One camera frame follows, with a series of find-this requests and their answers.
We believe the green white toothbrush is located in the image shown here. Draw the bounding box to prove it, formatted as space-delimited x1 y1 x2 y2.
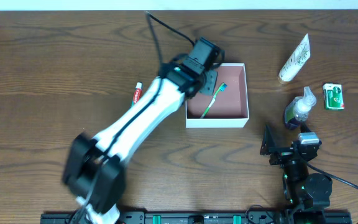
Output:
200 83 227 119

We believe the clear foam soap pump bottle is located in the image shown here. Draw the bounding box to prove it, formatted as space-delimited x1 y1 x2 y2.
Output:
283 86 316 130

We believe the white box pink interior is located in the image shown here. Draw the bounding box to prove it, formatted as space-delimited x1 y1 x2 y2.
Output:
185 63 249 128

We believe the Colgate toothpaste tube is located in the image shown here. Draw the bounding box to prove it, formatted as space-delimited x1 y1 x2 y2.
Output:
131 82 143 106

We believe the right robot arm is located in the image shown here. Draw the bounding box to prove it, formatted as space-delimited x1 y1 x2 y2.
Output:
260 124 333 224

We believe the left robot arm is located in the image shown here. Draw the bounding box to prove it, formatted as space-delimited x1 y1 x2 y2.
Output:
62 37 225 223

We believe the green Dettol soap bar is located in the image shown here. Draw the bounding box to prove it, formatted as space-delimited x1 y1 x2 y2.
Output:
323 83 344 110

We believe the white lotion tube gold cap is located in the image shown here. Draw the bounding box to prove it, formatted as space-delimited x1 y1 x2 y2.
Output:
278 34 311 84

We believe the black mounting rail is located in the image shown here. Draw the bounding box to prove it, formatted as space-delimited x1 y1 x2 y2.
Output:
40 210 353 224

